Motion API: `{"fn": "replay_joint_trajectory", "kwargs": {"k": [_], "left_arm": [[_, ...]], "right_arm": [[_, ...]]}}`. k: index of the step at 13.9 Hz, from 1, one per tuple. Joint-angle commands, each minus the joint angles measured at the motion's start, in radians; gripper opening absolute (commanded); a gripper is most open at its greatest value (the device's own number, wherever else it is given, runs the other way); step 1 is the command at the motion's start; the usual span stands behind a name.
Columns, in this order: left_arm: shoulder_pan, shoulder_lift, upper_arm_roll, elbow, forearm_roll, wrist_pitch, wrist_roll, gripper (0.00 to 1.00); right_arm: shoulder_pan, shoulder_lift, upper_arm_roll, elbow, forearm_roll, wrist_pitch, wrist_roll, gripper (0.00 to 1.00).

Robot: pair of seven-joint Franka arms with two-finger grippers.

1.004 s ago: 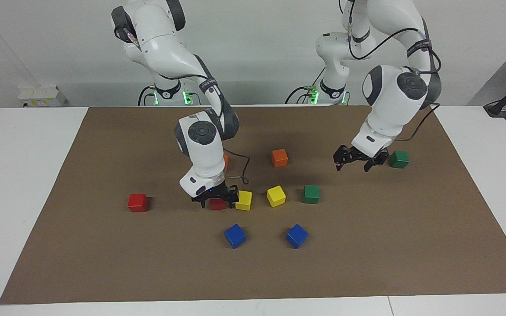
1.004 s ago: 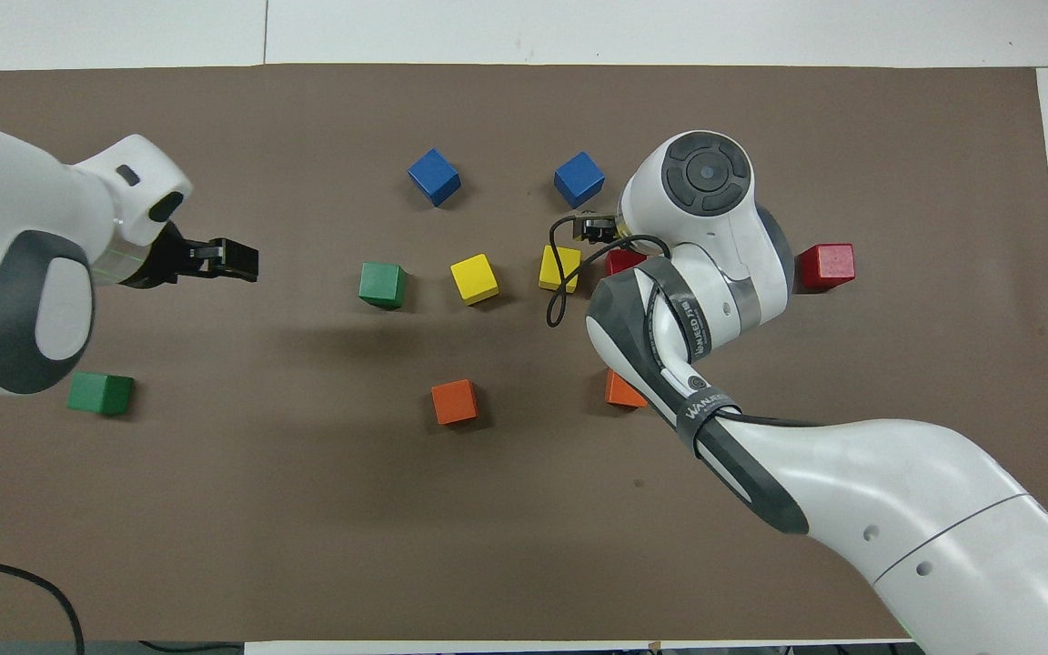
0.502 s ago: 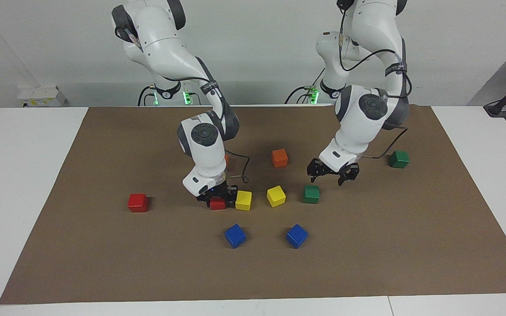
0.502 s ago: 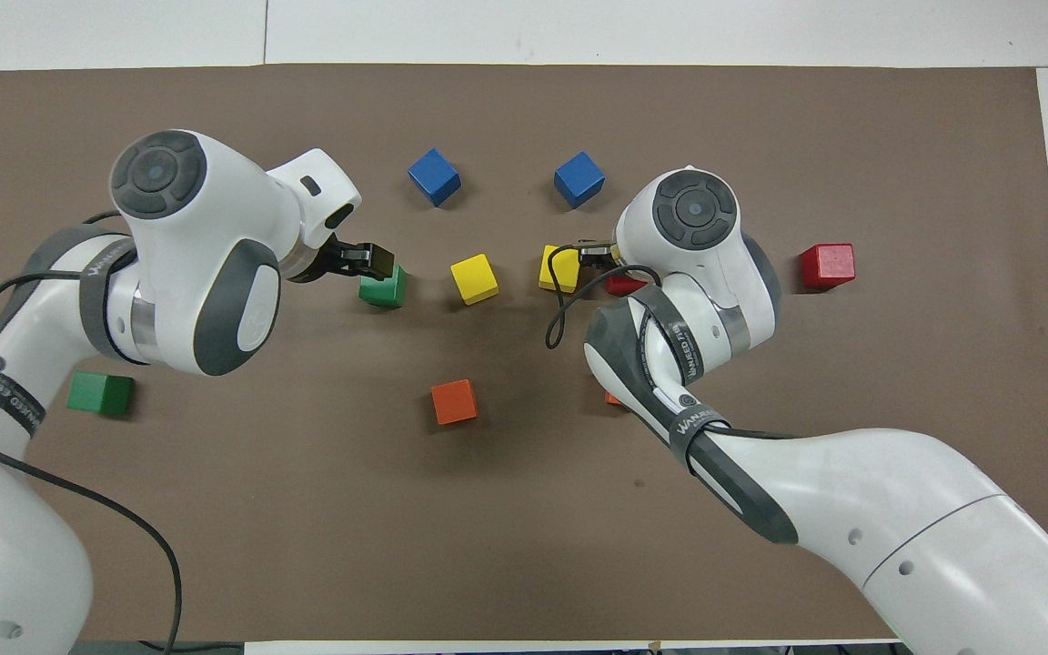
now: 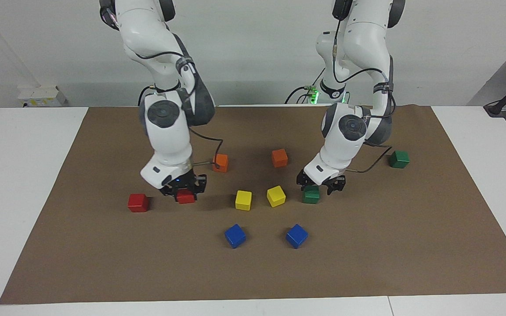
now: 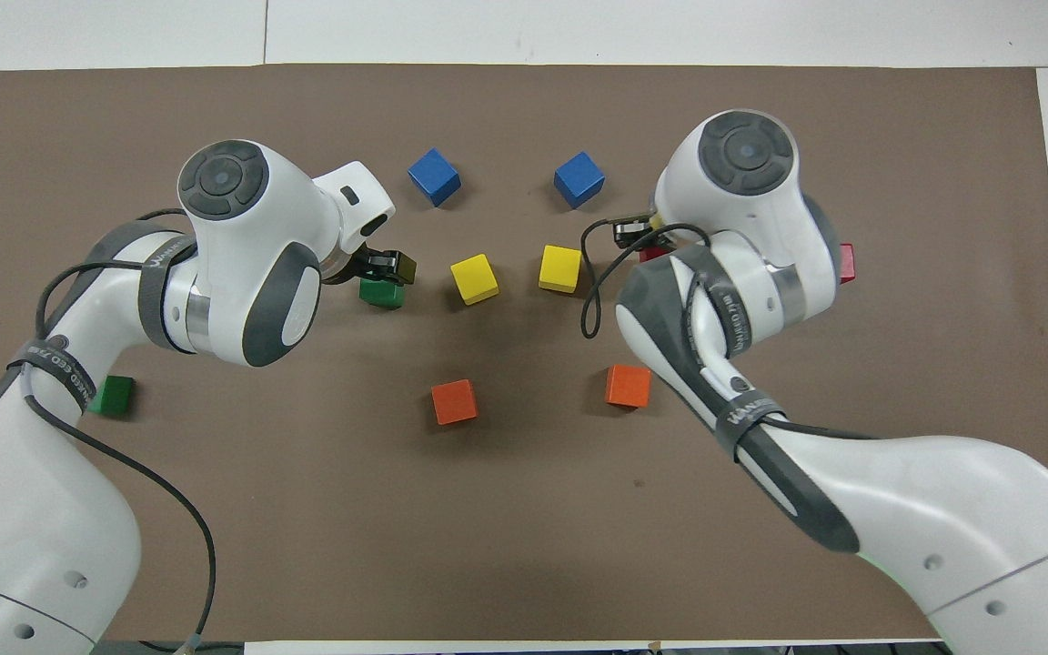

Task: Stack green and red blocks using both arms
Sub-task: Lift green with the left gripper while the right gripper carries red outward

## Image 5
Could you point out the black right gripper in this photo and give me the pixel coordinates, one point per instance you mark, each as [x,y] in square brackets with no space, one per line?
[180,184]

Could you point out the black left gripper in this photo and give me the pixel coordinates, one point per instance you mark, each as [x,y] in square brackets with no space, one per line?
[322,186]

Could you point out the red wooden block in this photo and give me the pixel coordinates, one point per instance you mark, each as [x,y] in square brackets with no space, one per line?
[138,203]
[186,198]

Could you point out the green wooden block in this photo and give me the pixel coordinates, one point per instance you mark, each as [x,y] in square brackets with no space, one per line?
[311,196]
[399,159]

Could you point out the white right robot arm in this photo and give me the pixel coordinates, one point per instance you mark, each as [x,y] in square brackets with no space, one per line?
[169,140]

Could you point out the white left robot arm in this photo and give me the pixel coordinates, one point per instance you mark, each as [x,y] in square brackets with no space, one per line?
[345,145]

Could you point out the orange wooden block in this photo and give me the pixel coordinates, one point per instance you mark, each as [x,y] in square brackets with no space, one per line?
[222,164]
[280,158]

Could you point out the yellow wooden block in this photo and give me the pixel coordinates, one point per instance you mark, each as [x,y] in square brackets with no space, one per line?
[243,200]
[276,196]

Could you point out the blue wooden block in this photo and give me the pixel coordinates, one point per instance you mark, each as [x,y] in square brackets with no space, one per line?
[235,236]
[297,236]

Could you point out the brown table mat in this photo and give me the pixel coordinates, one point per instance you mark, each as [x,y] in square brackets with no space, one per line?
[367,245]

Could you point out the green lit connector plug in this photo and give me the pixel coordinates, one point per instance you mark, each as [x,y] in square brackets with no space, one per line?
[313,94]

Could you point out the white wall socket box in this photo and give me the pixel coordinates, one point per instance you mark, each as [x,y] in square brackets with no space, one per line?
[40,94]

